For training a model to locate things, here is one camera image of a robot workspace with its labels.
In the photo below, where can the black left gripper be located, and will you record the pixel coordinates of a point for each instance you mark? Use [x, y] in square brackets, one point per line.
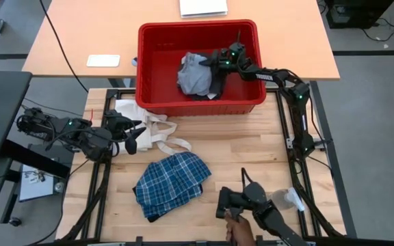
[118, 124]

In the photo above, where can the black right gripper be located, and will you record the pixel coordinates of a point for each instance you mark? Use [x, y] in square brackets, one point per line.
[233, 56]

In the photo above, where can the dark grey garment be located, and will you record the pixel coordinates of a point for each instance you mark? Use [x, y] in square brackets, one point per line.
[193, 77]

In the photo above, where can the blue plaid garment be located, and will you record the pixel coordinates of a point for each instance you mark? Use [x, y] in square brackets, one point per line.
[173, 181]

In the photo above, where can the black hand-held leader arm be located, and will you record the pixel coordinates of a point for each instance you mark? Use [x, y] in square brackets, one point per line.
[255, 201]

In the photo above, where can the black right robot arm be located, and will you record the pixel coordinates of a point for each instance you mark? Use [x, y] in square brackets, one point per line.
[296, 102]

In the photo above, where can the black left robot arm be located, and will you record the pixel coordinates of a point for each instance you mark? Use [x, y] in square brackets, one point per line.
[80, 136]

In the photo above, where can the cream canvas tote bag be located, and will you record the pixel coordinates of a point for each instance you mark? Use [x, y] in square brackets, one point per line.
[152, 133]

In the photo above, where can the white closed notebook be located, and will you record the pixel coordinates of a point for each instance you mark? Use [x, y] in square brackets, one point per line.
[203, 7]

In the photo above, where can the red plastic bin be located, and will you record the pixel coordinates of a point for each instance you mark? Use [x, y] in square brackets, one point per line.
[163, 75]

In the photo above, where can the white flat pad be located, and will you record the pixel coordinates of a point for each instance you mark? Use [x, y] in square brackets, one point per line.
[103, 61]

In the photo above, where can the white paper sheet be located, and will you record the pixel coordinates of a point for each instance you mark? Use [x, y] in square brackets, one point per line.
[36, 184]

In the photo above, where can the light wooden desk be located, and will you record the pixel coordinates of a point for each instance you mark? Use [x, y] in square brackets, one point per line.
[80, 27]

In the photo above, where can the black computer tower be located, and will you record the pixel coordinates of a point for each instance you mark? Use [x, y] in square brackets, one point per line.
[357, 13]

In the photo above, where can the person's hand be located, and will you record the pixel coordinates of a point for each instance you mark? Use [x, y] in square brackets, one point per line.
[239, 232]

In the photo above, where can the clear plastic spray bottle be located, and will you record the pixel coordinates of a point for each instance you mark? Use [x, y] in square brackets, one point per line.
[291, 198]

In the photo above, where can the black aluminium table frame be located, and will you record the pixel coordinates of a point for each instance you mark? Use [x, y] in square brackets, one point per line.
[98, 205]

